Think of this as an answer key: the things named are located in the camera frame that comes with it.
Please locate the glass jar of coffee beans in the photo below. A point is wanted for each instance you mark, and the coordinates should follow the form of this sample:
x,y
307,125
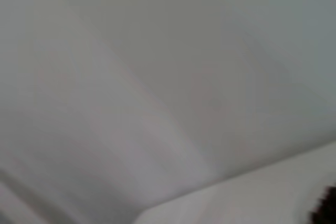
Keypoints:
x,y
328,205

